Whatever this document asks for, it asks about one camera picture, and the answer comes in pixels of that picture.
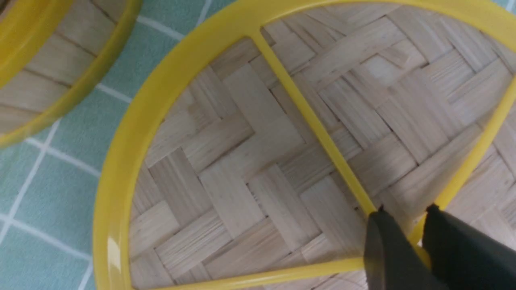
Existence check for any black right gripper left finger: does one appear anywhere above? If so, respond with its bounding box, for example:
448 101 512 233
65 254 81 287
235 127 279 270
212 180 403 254
364 206 446 290

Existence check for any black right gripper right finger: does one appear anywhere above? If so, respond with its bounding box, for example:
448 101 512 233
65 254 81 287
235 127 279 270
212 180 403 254
422 204 516 290

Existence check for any yellow bamboo steamer lid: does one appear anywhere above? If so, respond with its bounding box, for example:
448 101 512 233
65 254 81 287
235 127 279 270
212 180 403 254
93 0 515 290

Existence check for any yellow bamboo steamer basket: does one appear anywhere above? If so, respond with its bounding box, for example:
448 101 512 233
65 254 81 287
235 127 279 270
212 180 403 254
0 0 142 147

